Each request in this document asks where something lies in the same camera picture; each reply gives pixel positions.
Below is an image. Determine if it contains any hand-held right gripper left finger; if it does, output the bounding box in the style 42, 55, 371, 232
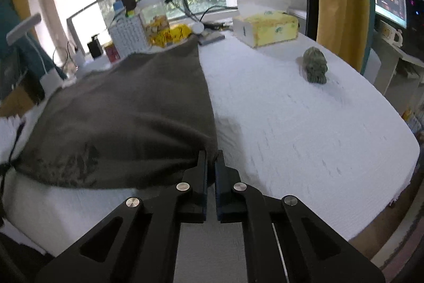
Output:
35, 150, 209, 283

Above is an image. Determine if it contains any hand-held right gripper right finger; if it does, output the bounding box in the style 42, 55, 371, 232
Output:
215, 150, 386, 283

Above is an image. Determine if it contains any dark brown t-shirt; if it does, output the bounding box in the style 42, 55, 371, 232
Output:
13, 36, 219, 191

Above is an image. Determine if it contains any green stone figurine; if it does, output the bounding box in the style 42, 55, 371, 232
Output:
303, 47, 328, 85

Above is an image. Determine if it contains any yellow snack bag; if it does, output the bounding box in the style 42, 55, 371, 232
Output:
151, 24, 193, 47

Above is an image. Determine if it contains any red can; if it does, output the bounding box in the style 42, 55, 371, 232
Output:
103, 42, 120, 63

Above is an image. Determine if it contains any white power strip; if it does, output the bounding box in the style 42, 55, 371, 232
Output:
74, 58, 111, 78

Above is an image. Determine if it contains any white perforated basket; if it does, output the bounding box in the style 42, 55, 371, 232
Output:
109, 9, 149, 58

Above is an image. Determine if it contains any yellow tissue box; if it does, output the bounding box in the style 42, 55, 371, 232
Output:
232, 9, 299, 48

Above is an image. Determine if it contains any black charger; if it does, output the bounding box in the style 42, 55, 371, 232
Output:
87, 34, 103, 59

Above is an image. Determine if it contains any clear snack jar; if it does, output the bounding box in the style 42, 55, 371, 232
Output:
137, 0, 170, 41

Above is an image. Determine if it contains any white desk lamp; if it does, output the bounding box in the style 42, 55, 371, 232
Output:
7, 13, 63, 91

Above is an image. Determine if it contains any white garment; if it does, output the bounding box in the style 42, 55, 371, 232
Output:
0, 114, 24, 164

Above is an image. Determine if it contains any cardboard box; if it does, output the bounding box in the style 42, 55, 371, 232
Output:
0, 71, 45, 118

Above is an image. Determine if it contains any blue-capped bottle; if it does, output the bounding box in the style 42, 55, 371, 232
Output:
113, 1, 126, 21

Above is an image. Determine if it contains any white side desk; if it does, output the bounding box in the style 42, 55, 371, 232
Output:
364, 38, 424, 98

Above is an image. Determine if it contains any white mug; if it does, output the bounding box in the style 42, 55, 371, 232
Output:
379, 21, 403, 46

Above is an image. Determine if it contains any black computer tower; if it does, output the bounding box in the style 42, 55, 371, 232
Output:
404, 0, 424, 35

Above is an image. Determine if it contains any black strap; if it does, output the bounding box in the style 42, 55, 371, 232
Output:
0, 122, 26, 204

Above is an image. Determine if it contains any looped black charging cable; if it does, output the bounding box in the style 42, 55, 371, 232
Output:
53, 41, 78, 71

